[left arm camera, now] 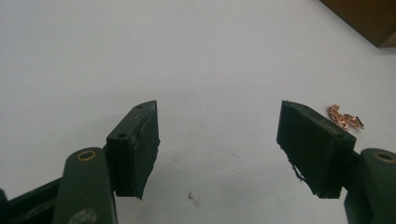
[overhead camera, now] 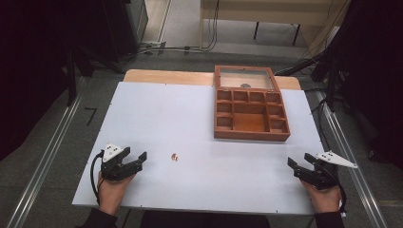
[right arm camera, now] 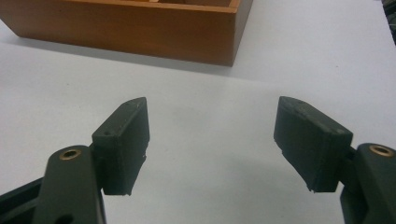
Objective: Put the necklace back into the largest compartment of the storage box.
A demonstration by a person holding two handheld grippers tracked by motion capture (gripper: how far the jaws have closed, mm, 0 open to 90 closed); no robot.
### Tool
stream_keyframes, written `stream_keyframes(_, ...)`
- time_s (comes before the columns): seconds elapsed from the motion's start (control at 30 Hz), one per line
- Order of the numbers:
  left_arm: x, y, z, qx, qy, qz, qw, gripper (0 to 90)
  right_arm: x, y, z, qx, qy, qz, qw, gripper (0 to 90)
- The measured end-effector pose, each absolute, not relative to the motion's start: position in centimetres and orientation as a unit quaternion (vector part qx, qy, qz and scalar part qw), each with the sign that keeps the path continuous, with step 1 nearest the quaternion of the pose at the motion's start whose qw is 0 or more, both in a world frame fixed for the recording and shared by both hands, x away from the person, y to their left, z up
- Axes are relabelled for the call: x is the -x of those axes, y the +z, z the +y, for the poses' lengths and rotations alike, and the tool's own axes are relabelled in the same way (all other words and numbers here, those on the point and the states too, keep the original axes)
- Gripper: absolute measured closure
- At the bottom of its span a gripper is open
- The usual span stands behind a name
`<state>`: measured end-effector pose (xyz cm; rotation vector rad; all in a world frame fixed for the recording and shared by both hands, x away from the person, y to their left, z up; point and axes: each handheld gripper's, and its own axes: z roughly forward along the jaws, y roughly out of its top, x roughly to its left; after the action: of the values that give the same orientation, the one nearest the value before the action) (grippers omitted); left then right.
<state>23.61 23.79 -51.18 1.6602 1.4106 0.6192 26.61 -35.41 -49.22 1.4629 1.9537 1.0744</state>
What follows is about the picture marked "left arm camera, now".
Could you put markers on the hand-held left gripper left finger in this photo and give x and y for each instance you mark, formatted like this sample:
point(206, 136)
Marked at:
point(134, 149)

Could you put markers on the brown wooden box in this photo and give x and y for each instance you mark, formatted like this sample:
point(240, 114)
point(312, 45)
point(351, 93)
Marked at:
point(367, 18)

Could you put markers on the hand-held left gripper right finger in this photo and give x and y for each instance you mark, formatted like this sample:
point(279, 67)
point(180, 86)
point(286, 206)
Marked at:
point(314, 146)

